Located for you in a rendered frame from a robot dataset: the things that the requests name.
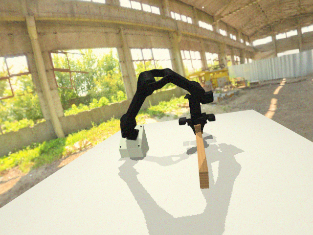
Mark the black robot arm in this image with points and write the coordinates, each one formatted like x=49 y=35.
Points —
x=146 y=85

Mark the light brown wooden board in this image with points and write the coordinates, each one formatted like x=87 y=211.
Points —
x=203 y=168

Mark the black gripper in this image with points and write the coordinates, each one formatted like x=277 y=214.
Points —
x=183 y=121

